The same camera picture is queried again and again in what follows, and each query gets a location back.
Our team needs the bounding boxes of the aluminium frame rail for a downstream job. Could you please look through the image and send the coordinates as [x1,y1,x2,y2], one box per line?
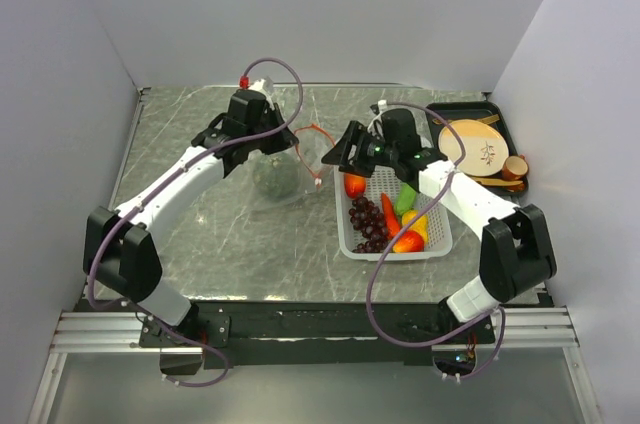
[50,308,579,354]

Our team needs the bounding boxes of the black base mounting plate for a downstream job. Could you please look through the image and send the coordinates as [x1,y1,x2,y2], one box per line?
[79,288,556,370]

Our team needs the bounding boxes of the dark purple grape bunch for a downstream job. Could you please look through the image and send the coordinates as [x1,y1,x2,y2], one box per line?
[348,194,390,254]

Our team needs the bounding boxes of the red orange mango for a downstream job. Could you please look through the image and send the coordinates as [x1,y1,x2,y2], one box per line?
[343,173,367,199]

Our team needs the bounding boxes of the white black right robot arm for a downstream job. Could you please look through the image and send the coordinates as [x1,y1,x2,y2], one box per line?
[322,108,557,342]

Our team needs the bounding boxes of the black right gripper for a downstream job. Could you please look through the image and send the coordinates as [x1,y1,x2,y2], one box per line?
[320,121,398,179]

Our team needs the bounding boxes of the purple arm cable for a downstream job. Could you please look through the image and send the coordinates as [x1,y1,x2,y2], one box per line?
[364,101,507,387]
[82,58,304,312]

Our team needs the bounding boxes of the brown ceramic cup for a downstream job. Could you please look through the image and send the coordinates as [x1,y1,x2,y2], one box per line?
[501,155,529,181]

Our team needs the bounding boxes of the clear zip top bag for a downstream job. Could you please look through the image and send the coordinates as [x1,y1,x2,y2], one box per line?
[247,123,335,211]

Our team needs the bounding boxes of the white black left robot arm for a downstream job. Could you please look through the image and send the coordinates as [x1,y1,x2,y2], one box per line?
[84,79,298,346]

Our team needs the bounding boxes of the green netted melon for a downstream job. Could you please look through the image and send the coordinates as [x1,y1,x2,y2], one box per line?
[252,153,300,200]

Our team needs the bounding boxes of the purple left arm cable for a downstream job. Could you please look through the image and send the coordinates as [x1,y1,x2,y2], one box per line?
[82,58,304,312]

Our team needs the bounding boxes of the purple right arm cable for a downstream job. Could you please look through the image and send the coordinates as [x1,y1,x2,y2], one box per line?
[364,101,507,387]

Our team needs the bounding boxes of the gold knife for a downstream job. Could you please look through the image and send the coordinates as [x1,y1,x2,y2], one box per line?
[478,114,500,125]

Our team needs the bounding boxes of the yellow bell pepper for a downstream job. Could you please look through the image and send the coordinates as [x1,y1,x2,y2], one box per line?
[401,210,429,243]

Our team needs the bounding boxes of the peach and cream plate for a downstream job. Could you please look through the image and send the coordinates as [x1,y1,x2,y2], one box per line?
[450,119,509,177]

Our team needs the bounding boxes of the white plastic perforated basket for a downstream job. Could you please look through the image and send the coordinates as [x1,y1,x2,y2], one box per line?
[334,167,453,263]

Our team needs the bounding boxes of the orange carrot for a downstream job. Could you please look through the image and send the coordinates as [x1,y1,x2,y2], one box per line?
[380,193,402,239]

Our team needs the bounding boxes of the green bitter gourd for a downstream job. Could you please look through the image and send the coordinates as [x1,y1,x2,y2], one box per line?
[393,183,417,216]

